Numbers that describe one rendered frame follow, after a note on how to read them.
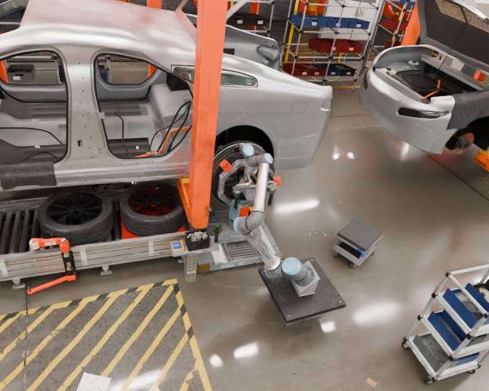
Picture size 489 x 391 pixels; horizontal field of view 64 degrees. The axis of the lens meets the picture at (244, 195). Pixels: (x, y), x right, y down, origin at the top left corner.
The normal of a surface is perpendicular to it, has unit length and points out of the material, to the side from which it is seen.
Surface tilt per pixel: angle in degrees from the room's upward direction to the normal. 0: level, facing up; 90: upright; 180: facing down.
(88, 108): 86
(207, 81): 90
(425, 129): 90
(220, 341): 0
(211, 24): 90
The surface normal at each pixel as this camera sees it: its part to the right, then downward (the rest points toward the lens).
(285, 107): 0.32, 0.60
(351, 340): 0.12, -0.80
